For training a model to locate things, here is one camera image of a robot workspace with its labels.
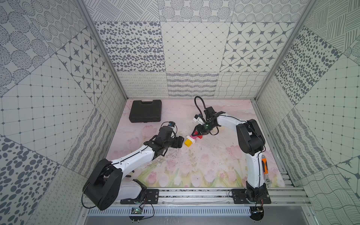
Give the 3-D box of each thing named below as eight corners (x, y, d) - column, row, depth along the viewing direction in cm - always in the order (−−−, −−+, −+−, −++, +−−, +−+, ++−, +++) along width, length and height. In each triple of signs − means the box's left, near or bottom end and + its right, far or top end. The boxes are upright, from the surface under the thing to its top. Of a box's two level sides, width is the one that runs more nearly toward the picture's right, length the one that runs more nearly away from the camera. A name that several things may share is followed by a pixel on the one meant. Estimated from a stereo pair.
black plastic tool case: (128, 123, 106) (126, 119, 102) (135, 104, 120) (133, 100, 115) (160, 123, 107) (159, 119, 102) (163, 104, 120) (162, 100, 115)
